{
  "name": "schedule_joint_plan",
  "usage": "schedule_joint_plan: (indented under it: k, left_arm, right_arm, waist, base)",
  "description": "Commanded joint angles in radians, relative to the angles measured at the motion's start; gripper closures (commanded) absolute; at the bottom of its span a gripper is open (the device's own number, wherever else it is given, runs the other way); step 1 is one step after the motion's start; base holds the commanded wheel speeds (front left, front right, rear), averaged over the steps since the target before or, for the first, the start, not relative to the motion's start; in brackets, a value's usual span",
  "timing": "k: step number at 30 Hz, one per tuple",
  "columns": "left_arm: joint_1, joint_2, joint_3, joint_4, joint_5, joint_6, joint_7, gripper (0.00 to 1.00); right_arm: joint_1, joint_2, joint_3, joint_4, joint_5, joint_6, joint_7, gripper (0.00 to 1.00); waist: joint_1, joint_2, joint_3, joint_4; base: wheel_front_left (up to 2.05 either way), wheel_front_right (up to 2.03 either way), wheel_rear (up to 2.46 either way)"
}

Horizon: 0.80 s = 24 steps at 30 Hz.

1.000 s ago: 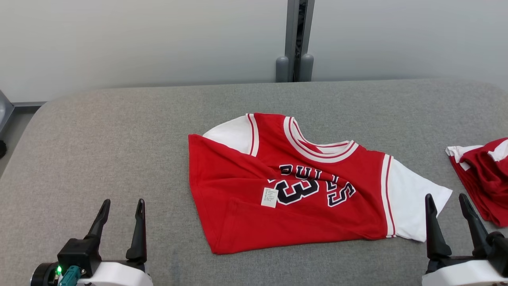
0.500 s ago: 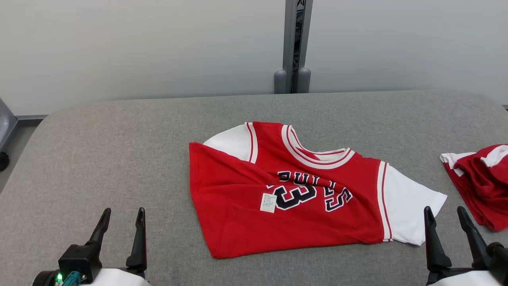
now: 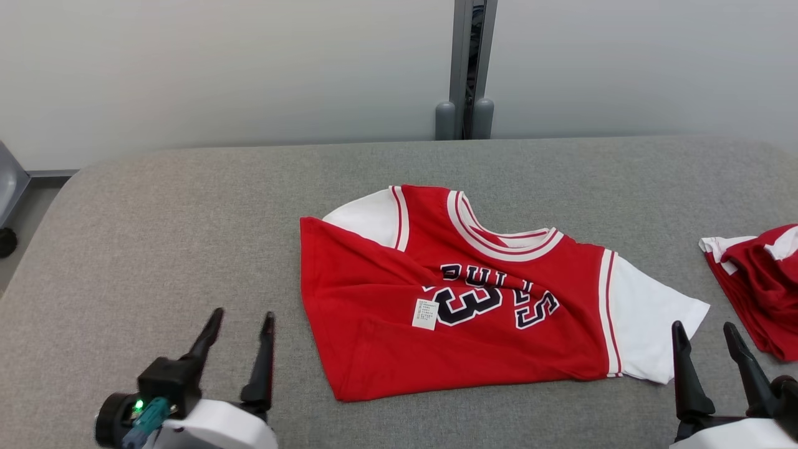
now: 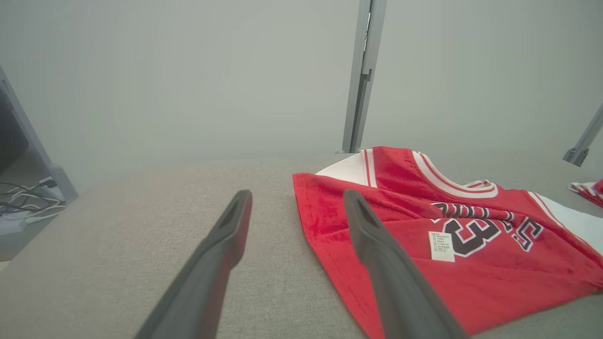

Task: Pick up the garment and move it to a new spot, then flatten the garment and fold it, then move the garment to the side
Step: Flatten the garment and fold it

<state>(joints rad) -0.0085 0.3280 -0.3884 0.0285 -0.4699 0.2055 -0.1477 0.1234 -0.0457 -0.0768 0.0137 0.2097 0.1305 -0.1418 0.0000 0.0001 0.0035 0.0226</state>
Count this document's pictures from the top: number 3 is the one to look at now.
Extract red shorts with white stripe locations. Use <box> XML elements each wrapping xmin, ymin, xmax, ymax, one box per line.
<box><xmin>698</xmin><ymin>224</ymin><xmax>798</xmax><ymax>362</ymax></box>

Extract grey partition post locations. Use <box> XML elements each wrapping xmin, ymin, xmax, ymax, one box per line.
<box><xmin>435</xmin><ymin>0</ymin><xmax>474</xmax><ymax>140</ymax></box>
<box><xmin>472</xmin><ymin>0</ymin><xmax>498</xmax><ymax>140</ymax></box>

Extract grey metal stand leg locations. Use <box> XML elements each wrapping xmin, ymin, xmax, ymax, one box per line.
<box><xmin>0</xmin><ymin>140</ymin><xmax>31</xmax><ymax>229</ymax></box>

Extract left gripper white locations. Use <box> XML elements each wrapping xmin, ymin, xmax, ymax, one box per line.
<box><xmin>145</xmin><ymin>307</ymin><xmax>279</xmax><ymax>449</ymax></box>

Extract red jersey with white sleeves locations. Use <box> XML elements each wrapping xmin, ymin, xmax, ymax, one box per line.
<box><xmin>299</xmin><ymin>185</ymin><xmax>711</xmax><ymax>403</ymax></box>

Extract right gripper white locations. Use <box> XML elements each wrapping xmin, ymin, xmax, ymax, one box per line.
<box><xmin>670</xmin><ymin>321</ymin><xmax>798</xmax><ymax>449</ymax></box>

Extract left black cable teal plug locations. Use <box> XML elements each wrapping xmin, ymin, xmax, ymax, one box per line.
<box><xmin>122</xmin><ymin>397</ymin><xmax>173</xmax><ymax>449</ymax></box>

